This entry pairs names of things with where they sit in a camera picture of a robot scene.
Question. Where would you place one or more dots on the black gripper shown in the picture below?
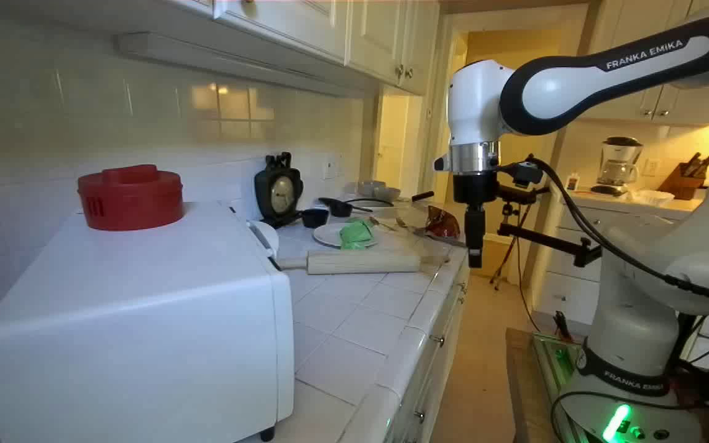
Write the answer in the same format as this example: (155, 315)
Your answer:
(475, 187)

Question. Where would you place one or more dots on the green cloth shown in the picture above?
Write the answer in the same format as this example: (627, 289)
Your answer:
(357, 226)

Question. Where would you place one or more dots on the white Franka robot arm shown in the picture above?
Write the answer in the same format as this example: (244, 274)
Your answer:
(682, 246)

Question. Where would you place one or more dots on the green packet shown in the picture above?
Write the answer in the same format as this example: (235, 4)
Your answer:
(355, 242)

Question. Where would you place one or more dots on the white toaster oven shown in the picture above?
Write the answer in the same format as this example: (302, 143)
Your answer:
(149, 328)

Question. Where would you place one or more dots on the red chip bag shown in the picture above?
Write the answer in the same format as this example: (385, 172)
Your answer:
(443, 221)

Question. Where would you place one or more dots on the white background base cabinets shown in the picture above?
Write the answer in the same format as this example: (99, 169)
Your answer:
(566, 285)

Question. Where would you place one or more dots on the wooden rolling pin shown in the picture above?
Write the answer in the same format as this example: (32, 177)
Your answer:
(362, 261)

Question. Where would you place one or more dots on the white counter base cabinets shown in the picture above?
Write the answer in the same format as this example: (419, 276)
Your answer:
(432, 370)

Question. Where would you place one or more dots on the black frying pan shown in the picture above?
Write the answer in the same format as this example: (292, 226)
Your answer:
(337, 208)

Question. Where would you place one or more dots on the white plate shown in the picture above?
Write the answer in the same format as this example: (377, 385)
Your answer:
(325, 235)

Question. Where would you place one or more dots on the blender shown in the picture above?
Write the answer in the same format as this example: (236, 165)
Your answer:
(616, 161)

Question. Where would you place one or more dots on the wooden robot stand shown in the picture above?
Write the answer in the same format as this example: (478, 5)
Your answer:
(528, 395)

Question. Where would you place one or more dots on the black table clock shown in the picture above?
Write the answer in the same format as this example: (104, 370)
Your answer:
(280, 193)

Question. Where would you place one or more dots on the wooden knife block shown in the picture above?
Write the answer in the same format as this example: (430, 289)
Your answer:
(687, 177)

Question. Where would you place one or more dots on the red plastic container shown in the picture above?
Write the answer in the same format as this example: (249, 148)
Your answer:
(132, 197)

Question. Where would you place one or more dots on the wrist mounted camera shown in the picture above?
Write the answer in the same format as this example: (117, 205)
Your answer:
(523, 172)

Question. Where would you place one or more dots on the white wall cabinets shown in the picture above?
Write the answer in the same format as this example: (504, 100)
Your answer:
(369, 32)

